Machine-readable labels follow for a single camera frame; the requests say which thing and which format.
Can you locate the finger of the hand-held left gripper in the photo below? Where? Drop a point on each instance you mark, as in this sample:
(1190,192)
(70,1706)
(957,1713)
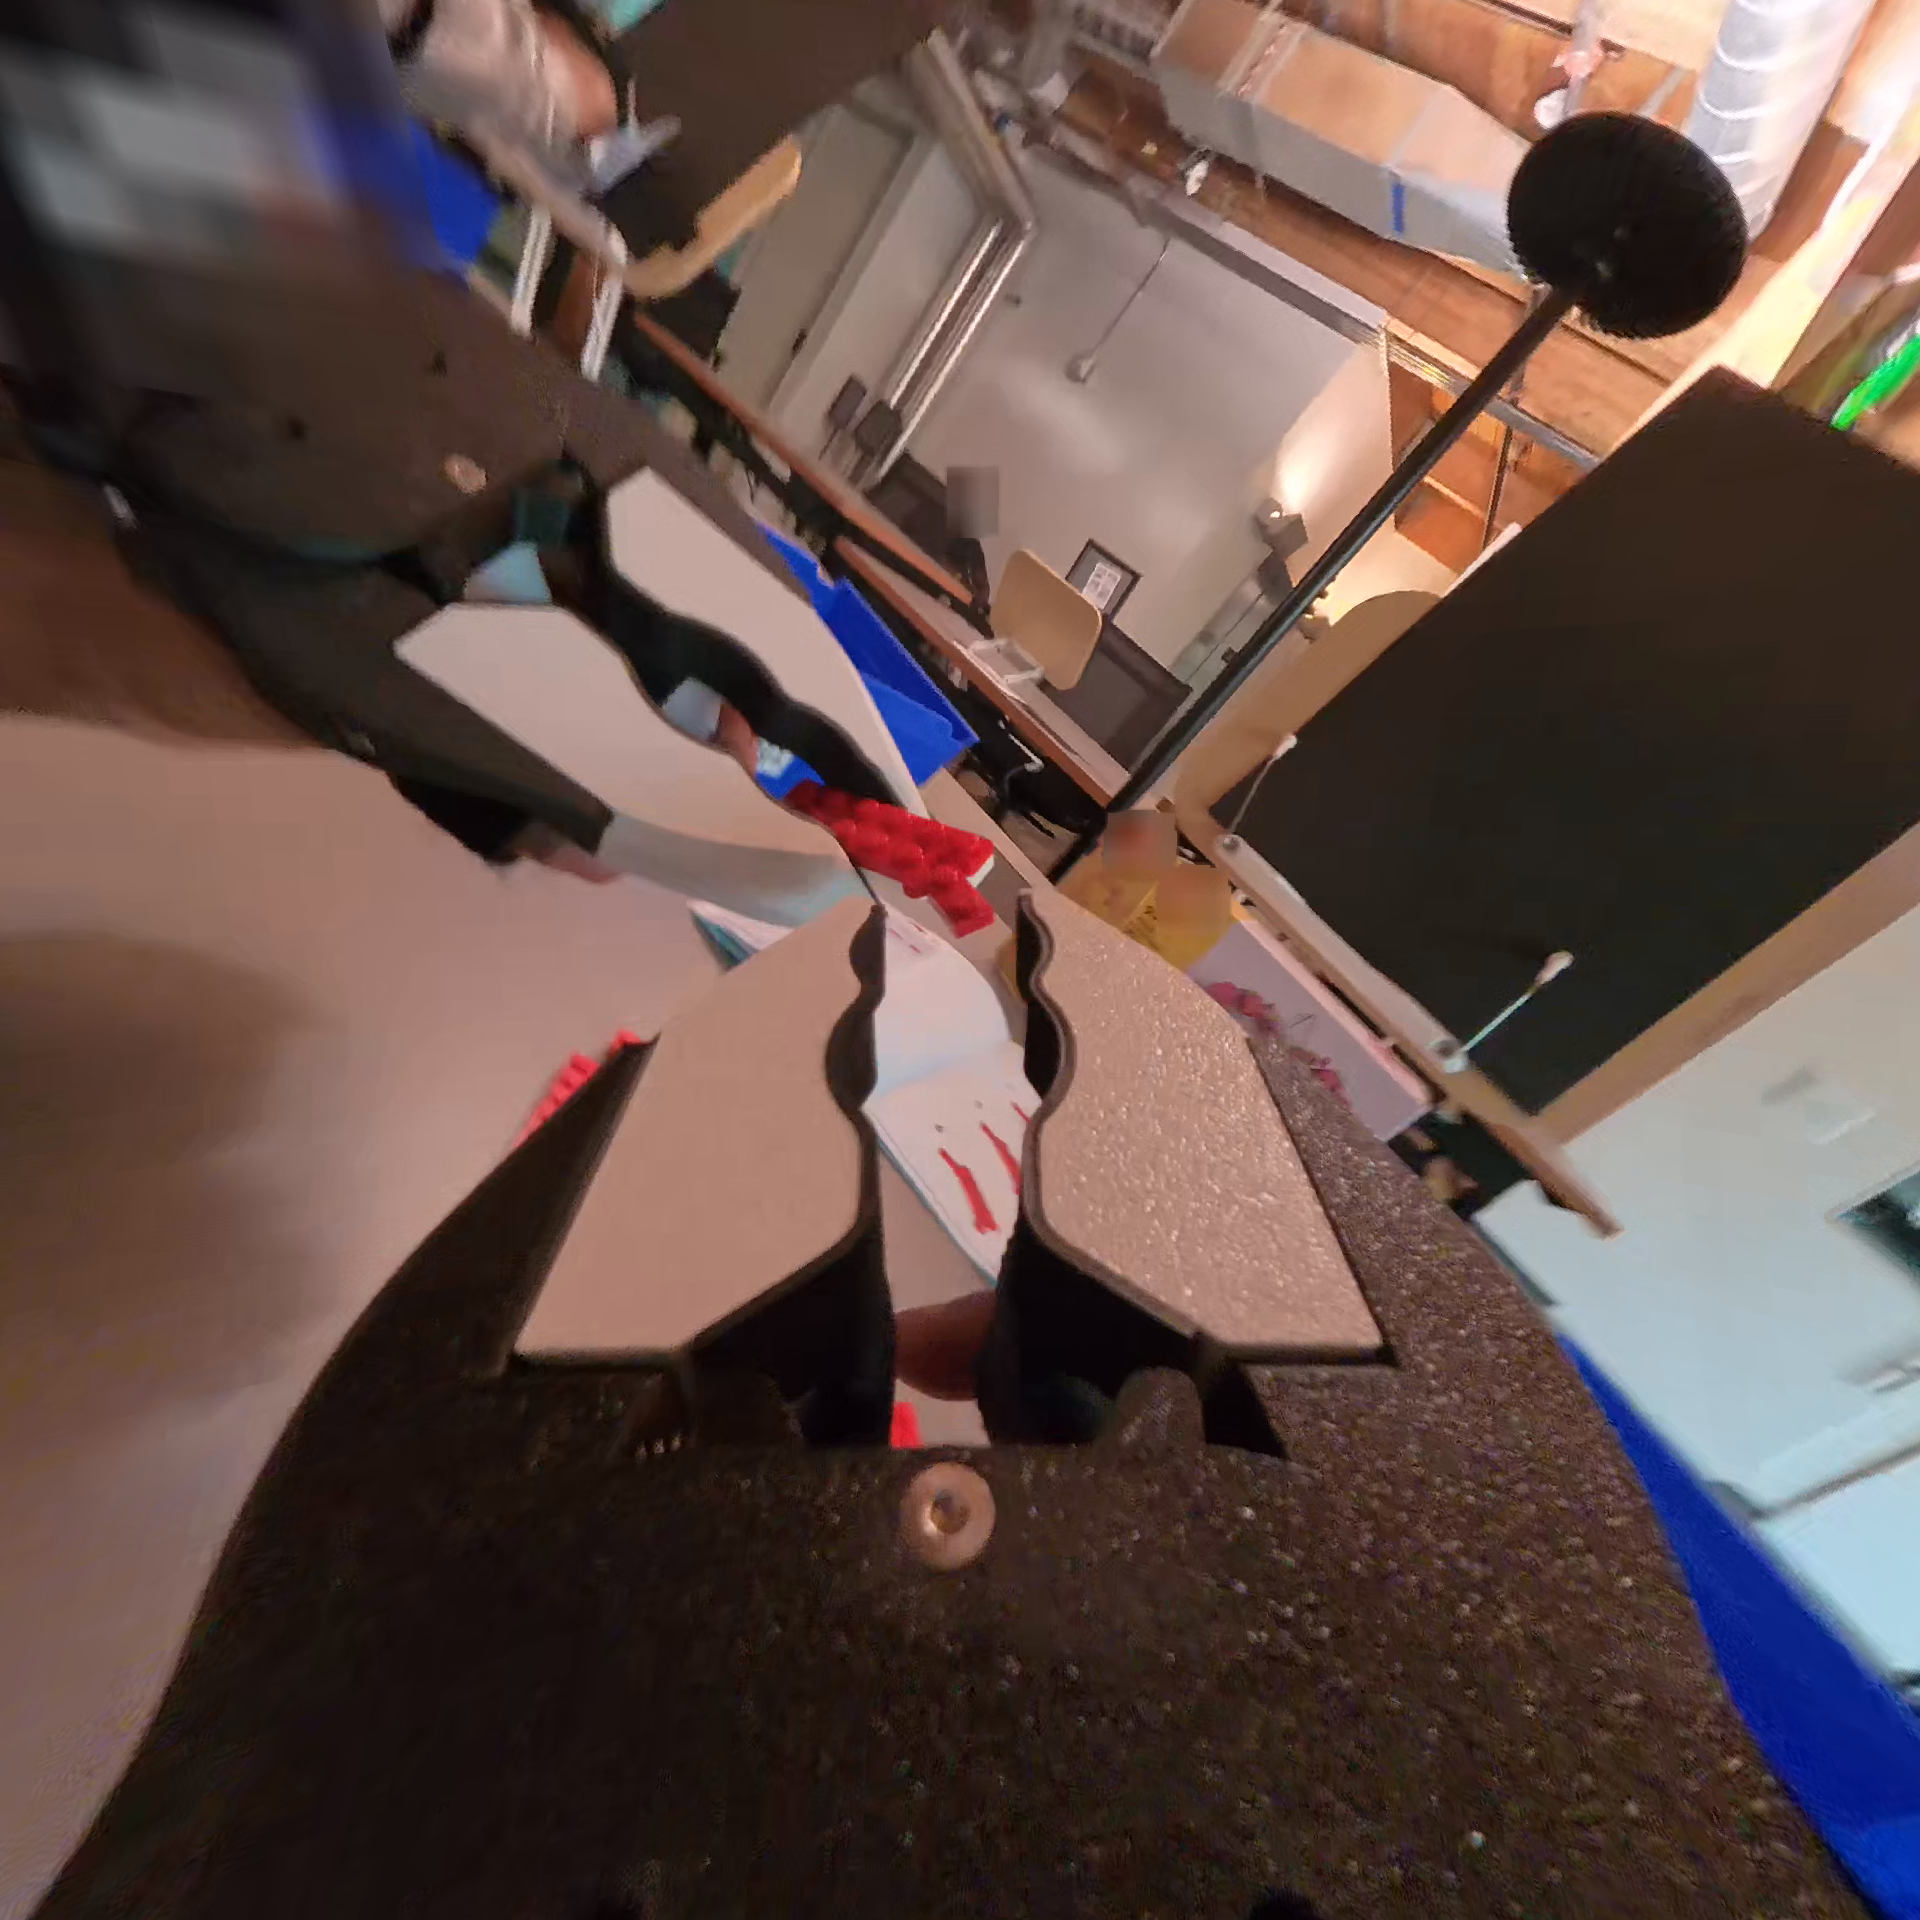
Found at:
(704,583)
(556,701)

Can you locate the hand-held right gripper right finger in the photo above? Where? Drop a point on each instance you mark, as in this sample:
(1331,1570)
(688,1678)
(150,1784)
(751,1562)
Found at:
(1187,1156)

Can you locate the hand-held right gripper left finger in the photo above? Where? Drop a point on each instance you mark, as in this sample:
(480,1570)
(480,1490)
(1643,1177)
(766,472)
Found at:
(704,1156)

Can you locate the red brick assembly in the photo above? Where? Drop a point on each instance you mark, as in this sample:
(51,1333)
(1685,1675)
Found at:
(897,845)

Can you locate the grey desk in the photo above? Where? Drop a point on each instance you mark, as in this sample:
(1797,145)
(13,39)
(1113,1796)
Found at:
(229,843)

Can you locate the red brick piece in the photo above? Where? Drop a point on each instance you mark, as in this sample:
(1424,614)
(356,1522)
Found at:
(576,1077)

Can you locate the blue plastic bin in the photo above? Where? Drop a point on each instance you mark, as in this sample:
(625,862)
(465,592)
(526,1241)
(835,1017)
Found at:
(897,692)
(1785,1678)

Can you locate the yellow and white toy box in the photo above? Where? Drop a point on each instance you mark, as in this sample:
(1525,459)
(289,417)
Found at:
(1187,923)

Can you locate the white instruction booklet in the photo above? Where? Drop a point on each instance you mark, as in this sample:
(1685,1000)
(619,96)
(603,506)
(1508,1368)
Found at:
(944,1038)

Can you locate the light wooden chair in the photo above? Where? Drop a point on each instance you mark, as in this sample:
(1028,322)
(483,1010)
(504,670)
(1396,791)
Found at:
(1050,619)

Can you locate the long wooden work table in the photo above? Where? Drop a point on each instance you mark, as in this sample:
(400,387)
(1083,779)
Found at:
(1035,718)

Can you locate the dark cabinet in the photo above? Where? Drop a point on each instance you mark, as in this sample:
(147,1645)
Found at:
(1121,692)

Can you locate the black wood-framed board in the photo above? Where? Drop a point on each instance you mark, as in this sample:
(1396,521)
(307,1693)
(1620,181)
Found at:
(1578,748)

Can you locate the black ball on pole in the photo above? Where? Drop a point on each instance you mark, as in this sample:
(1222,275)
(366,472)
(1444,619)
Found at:
(1632,227)

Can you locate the black picture frame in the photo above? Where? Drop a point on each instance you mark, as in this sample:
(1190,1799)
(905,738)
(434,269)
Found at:
(1109,579)

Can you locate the silver air duct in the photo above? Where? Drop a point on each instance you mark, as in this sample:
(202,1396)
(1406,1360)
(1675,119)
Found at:
(1334,119)

